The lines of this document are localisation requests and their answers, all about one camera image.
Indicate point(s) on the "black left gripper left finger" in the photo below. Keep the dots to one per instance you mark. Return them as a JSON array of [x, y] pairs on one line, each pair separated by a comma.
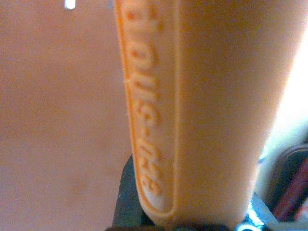
[[127, 192]]

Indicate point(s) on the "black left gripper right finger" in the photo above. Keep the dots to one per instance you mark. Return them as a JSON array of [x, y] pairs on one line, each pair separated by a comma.
[[286, 183]]

